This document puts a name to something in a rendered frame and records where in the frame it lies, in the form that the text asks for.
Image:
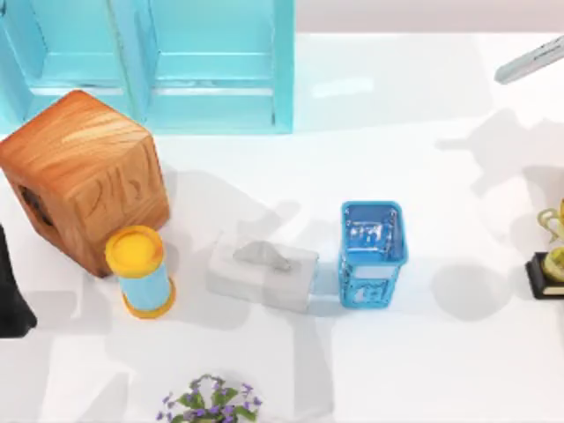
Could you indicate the white tissue box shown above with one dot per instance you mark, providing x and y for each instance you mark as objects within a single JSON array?
[{"x": 264, "y": 277}]

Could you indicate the blue plastic basket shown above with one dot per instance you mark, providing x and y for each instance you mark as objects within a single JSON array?
[{"x": 372, "y": 247}]

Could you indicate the yellow and blue canister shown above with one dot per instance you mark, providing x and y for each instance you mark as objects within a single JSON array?
[{"x": 140, "y": 273}]

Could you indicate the light blue rack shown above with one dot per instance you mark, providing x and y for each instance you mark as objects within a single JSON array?
[{"x": 211, "y": 66}]

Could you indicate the wooden cube box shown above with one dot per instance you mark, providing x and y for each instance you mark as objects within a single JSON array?
[{"x": 83, "y": 176}]

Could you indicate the purple flower plant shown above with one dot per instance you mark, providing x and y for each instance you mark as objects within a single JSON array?
[{"x": 211, "y": 403}]

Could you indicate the gold trophy with black base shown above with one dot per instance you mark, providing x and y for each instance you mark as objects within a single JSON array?
[{"x": 551, "y": 264}]

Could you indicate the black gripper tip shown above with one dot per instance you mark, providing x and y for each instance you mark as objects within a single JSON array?
[{"x": 11, "y": 291}]

